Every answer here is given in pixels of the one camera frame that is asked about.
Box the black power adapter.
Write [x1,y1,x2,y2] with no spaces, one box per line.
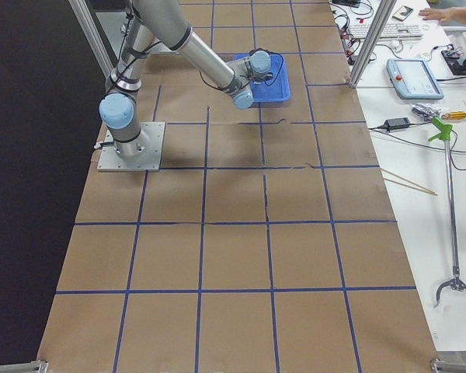
[384,117,411,132]

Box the brown paper table cover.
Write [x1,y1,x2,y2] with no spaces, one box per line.
[38,1,435,372]

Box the blue plastic tray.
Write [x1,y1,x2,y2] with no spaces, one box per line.
[234,49,290,103]

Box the green handled reach grabber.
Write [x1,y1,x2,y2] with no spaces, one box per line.
[428,117,466,307]

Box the teach pendant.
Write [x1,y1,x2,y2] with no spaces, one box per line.
[386,59,444,100]

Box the person's hand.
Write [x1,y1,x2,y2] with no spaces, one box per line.
[418,8,456,23]

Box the white keyboard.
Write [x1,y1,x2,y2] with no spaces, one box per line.
[349,23,423,40]

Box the smartphone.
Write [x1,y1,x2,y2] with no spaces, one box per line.
[391,5,413,22]

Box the aluminium frame post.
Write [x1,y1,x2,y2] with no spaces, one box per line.
[348,0,396,88]

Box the wooden chopstick pair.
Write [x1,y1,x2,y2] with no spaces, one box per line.
[381,168,437,196]

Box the yellow tool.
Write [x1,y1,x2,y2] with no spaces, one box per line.
[441,111,466,120]

